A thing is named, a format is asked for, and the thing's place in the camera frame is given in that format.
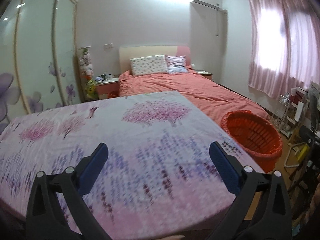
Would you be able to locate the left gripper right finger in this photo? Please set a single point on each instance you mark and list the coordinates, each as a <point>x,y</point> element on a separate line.
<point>261,208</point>

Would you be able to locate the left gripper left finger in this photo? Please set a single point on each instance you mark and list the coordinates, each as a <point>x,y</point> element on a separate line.
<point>45,218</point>

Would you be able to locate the orange plastic trash basket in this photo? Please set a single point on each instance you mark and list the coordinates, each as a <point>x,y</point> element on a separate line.
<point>256,135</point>

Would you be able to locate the floral purple tablecloth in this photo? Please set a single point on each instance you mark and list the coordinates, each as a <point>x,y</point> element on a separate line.
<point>158,180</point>

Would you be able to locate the coral pink bed duvet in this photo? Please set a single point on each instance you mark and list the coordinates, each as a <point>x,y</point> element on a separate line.
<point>213,99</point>

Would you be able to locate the right side nightstand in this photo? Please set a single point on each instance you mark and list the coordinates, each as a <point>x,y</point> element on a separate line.
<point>206,74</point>

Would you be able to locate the pink white nightstand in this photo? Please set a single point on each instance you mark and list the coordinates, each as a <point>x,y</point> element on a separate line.
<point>108,89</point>

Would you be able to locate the plush toy flower stand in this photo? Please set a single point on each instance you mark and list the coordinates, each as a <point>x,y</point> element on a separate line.
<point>87,74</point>

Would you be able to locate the glass floral wardrobe door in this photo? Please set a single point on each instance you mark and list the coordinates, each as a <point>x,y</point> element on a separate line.
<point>38,57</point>

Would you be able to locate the pink striped pillow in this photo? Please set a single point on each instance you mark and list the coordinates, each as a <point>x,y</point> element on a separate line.
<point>176,64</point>

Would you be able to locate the white floral pillow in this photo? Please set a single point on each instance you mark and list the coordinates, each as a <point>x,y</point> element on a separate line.
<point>148,65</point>

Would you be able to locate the pink window curtain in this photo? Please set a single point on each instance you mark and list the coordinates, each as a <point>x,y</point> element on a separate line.
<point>285,46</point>

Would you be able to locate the cream pink headboard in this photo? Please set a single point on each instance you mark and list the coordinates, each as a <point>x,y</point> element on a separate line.
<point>127,53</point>

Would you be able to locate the white air conditioner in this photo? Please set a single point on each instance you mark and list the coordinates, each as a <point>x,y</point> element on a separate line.
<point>214,4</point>

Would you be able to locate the white wire rack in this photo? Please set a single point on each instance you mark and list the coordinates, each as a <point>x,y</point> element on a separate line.
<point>287,115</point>

